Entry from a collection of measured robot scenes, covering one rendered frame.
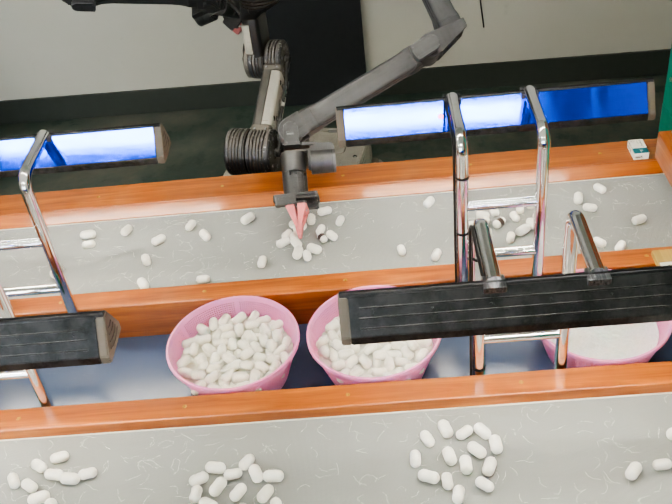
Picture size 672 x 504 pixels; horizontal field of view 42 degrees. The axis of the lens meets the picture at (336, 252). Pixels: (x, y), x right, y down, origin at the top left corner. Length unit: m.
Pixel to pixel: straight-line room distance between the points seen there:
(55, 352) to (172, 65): 2.88
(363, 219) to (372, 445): 0.67
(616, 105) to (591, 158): 0.43
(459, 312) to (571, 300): 0.16
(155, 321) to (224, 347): 0.21
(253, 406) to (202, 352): 0.23
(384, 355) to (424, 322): 0.43
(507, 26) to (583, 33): 0.34
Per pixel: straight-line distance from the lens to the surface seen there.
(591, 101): 1.80
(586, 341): 1.78
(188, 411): 1.66
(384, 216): 2.07
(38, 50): 4.29
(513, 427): 1.60
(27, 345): 1.41
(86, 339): 1.38
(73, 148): 1.85
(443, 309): 1.30
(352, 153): 2.81
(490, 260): 1.33
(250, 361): 1.75
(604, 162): 2.21
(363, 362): 1.71
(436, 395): 1.61
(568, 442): 1.59
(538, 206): 1.73
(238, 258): 2.01
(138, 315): 1.93
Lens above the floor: 1.96
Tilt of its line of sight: 38 degrees down
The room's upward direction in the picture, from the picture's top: 7 degrees counter-clockwise
